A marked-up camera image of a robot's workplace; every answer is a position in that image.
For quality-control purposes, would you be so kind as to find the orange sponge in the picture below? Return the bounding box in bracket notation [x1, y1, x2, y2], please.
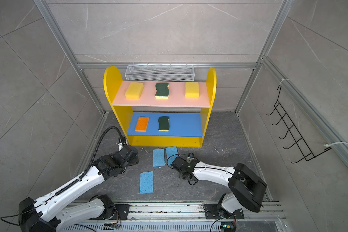
[135, 117, 149, 132]

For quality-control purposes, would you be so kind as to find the dark green sponge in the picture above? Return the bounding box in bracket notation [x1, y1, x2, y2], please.
[155, 83, 170, 99]
[158, 116, 170, 132]

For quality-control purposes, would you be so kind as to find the yellow sponge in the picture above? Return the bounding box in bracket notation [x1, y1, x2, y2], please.
[185, 82, 200, 98]
[125, 82, 144, 100]

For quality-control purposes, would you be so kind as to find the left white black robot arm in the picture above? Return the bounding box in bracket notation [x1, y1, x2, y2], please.
[18, 145, 139, 232]

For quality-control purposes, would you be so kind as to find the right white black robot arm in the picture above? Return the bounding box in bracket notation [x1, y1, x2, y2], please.
[168, 154, 267, 219]

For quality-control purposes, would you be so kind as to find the yellow pink blue shelf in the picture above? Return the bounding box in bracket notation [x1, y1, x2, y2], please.
[103, 66, 217, 148]

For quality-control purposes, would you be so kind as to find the blue sponge upper right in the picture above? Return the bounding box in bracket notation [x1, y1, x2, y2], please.
[165, 147, 178, 165]

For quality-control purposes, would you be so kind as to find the blue sponge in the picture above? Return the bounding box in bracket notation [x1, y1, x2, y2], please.
[165, 147, 178, 165]
[140, 172, 153, 194]
[153, 148, 165, 167]

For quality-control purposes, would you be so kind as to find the blue sponge upper left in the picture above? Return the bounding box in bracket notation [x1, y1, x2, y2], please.
[153, 148, 165, 167]

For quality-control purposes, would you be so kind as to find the blue sponge lower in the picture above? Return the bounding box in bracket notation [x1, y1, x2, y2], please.
[140, 172, 153, 194]

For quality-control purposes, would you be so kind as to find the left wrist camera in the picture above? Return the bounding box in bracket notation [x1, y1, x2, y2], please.
[118, 136, 127, 151]

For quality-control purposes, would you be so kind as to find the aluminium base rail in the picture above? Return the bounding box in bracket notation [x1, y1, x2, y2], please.
[65, 202, 291, 232]

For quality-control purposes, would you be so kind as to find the left black corrugated cable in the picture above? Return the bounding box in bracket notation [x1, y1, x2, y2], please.
[55, 126, 127, 196]

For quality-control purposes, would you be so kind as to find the white wire mesh basket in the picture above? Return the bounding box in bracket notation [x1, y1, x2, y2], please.
[125, 64, 195, 82]

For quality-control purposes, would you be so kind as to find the black wire hook rack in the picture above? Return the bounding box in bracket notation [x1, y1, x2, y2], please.
[266, 86, 332, 164]

